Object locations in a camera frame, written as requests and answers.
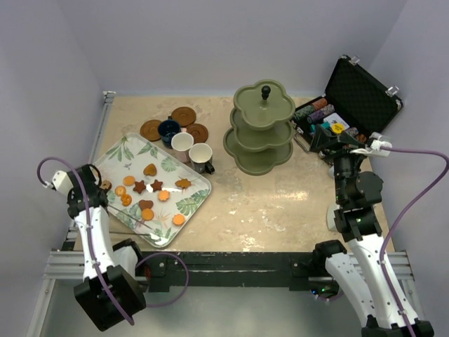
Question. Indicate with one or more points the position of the green three-tier stand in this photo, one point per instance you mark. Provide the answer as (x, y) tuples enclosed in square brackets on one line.
[(261, 133)]

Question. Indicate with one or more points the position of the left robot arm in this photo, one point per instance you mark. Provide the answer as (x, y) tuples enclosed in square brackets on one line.
[(109, 292)]

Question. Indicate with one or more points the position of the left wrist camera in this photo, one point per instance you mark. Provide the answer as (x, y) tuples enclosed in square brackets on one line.
[(60, 182)]

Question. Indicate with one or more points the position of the dark heart cookie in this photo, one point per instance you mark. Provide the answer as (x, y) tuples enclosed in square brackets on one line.
[(145, 204)]

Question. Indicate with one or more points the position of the black poker chip case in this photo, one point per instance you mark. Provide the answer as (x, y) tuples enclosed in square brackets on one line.
[(354, 98)]

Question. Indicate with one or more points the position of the metal tongs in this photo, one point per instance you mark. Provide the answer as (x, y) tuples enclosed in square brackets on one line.
[(137, 226)]

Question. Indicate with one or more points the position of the round orange cookie front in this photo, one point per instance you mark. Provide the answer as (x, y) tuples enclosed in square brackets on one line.
[(178, 219)]

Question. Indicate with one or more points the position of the brown patterned cookie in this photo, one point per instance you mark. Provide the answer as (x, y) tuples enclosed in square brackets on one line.
[(106, 185)]

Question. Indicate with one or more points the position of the dark blue mug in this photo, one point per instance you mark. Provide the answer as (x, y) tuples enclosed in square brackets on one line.
[(167, 130)]

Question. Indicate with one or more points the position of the white stand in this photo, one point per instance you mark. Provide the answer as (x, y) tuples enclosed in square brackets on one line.
[(330, 215)]

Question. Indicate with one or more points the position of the orange slice cookie lower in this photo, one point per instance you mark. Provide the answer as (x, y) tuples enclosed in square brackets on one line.
[(126, 200)]

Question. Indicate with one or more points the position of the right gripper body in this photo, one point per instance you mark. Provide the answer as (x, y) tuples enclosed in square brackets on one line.
[(342, 146)]

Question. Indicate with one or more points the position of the leaf pattern serving tray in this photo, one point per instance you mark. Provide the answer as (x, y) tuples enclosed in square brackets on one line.
[(152, 193)]

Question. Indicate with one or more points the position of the brown saucer left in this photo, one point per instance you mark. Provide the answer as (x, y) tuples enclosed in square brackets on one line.
[(149, 130)]

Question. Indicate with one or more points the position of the orange slice cookie upper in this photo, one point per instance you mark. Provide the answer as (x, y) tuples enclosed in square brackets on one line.
[(120, 191)]

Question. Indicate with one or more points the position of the orange flower cookie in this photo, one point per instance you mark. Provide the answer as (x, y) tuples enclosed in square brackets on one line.
[(163, 195)]

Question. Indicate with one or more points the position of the heart cookie light brown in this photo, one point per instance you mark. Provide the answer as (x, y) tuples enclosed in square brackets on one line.
[(150, 170)]

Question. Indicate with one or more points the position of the dark grey mug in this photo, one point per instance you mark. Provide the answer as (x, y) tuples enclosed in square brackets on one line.
[(201, 157)]

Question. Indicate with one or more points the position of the pink cup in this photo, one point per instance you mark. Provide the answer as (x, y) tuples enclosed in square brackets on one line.
[(181, 144)]

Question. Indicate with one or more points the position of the dark star cookie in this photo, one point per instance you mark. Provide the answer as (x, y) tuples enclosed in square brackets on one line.
[(156, 186), (139, 187)]

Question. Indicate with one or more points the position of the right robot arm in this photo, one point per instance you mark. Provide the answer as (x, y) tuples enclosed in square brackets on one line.
[(359, 263)]

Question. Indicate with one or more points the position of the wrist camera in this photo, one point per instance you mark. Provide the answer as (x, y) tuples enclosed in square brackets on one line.
[(60, 182), (377, 145)]

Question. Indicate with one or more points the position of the brown saucer back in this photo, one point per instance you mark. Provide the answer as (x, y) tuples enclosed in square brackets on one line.
[(184, 116)]

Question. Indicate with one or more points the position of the maple leaf cookie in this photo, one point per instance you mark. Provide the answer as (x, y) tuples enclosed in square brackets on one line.
[(183, 183)]

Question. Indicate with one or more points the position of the round orange cookie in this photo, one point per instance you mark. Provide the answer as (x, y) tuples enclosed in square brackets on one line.
[(129, 180), (178, 219), (147, 214)]

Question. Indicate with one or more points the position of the aluminium frame rail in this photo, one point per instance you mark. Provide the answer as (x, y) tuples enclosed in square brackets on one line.
[(45, 293)]

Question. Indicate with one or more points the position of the brown saucer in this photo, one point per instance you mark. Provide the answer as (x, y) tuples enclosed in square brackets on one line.
[(184, 116), (149, 130), (198, 131)]

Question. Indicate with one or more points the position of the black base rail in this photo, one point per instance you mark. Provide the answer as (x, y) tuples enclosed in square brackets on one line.
[(296, 271)]

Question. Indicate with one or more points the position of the brown saucer right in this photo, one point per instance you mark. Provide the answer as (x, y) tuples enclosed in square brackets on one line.
[(198, 131)]

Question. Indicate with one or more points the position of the orange slice cookie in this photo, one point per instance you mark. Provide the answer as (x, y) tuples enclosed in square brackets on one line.
[(126, 200), (120, 191)]

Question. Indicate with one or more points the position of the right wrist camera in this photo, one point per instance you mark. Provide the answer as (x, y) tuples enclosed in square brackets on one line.
[(377, 145)]

